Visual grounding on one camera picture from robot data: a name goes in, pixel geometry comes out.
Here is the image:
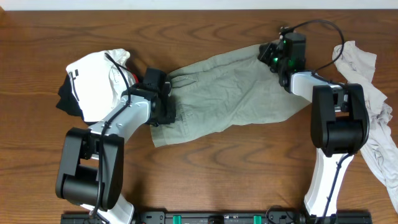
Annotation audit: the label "khaki green shorts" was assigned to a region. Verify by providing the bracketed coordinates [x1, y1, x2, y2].
[150, 45, 309, 147]

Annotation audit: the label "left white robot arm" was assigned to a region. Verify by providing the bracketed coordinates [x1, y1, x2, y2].
[55, 68, 175, 223]

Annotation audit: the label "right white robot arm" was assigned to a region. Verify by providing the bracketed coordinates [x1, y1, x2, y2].
[257, 32, 369, 223]

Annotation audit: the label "red folded garment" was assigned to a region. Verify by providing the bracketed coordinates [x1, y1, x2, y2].
[131, 73, 139, 83]

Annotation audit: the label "white folded garment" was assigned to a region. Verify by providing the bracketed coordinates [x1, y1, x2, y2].
[66, 49, 135, 123]

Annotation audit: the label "black folded garment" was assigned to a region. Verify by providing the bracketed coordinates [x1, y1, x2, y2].
[56, 75, 94, 126]

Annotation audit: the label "light grey crumpled garment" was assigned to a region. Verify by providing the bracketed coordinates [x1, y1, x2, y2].
[332, 40, 397, 210]

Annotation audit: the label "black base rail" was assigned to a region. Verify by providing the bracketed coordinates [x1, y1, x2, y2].
[60, 205, 373, 224]

